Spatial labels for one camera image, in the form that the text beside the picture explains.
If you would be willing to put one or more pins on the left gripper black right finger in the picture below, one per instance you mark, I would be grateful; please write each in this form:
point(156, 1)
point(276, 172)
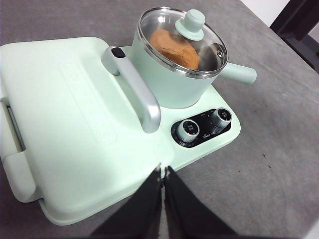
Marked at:
point(189, 219)

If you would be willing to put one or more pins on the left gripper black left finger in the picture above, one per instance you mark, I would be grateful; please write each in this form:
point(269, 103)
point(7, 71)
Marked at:
point(139, 216)

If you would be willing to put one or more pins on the brown potato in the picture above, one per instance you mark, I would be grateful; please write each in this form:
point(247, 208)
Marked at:
point(172, 52)

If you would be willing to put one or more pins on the glass lid with green knob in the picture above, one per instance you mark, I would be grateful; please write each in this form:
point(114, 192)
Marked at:
point(192, 22)

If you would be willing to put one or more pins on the mint green breakfast machine base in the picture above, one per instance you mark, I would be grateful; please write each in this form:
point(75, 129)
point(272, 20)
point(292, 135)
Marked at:
point(214, 147)

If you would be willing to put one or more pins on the silver control knob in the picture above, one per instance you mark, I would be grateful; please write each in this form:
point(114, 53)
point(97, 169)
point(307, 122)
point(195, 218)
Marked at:
point(189, 130)
point(222, 116)

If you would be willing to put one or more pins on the mint green hinged grill cover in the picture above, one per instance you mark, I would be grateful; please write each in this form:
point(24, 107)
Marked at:
point(74, 124)

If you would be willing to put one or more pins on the black metal frame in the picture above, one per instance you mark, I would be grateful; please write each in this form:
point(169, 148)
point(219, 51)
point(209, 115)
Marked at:
point(296, 30)

